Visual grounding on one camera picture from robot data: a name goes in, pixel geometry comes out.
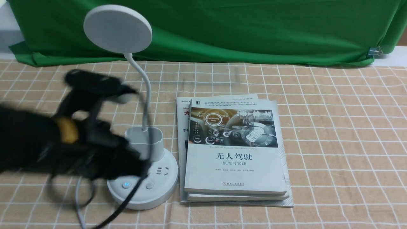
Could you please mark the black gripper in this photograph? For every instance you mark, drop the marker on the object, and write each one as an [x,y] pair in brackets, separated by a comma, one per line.
[109,156]

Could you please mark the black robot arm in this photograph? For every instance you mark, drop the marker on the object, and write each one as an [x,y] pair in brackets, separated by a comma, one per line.
[57,145]

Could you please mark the white desk lamp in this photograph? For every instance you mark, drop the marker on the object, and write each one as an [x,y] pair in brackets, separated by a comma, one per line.
[120,29]

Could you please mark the bottom magazine under books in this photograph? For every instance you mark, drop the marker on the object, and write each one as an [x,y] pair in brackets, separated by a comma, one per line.
[182,105]

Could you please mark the white self-driving textbook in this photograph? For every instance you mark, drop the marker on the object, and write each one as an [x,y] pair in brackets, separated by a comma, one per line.
[235,156]

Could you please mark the green backdrop cloth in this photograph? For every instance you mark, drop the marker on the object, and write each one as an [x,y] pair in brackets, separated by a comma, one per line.
[313,32]

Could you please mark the tan grid tablecloth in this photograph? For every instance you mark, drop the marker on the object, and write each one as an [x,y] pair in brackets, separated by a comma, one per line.
[344,133]

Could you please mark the teal binder clip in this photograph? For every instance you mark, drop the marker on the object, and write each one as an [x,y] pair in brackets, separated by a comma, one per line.
[374,52]

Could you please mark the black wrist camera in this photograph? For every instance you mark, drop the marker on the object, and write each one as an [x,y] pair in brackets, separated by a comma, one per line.
[89,90]

